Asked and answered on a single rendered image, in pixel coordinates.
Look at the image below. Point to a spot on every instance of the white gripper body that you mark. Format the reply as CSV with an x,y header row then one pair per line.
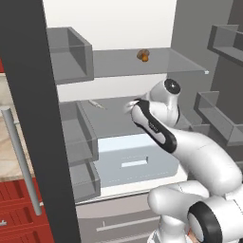
x,y
129,107

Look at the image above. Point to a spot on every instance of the thin grey food item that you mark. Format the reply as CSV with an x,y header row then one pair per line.
x,y
97,104

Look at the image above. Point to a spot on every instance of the large grey door bin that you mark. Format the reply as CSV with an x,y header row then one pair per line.
x,y
71,63

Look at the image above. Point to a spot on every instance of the brown and orange food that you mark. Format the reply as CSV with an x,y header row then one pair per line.
x,y
144,55

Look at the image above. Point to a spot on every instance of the white fridge interior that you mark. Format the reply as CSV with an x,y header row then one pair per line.
x,y
110,22

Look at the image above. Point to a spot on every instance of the pale blue crisper drawer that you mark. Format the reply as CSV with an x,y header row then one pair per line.
x,y
126,164

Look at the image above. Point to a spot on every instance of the grey fridge door with bins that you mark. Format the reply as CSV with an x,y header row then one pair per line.
x,y
202,31

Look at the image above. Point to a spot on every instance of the grey freezer drawer front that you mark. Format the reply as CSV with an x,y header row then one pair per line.
x,y
117,215

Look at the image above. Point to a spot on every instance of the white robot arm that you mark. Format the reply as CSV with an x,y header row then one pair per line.
x,y
202,161

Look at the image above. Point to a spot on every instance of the dark grey fridge door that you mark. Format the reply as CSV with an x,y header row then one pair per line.
x,y
28,95

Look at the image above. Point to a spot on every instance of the glass fridge shelf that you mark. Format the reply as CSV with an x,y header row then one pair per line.
x,y
110,120
126,65

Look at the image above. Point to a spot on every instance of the red cabinet drawers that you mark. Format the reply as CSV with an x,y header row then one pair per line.
x,y
19,212

